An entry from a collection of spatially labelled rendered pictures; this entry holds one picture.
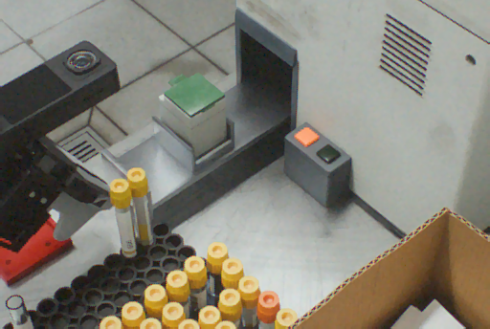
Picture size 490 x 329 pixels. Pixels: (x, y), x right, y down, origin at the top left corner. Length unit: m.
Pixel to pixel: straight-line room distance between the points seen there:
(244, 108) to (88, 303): 0.25
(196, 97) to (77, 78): 0.15
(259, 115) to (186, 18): 1.55
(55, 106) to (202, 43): 1.68
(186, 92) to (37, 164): 0.17
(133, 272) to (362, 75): 0.25
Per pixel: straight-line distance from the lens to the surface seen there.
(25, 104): 0.70
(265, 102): 0.91
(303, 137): 0.86
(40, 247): 0.87
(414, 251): 0.70
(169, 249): 0.82
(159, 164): 0.86
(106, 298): 0.80
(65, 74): 0.72
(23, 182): 0.71
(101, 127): 2.18
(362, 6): 0.74
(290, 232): 0.86
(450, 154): 0.75
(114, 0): 2.52
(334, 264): 0.84
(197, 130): 0.83
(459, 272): 0.73
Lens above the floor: 1.56
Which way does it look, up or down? 47 degrees down
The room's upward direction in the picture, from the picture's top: 1 degrees counter-clockwise
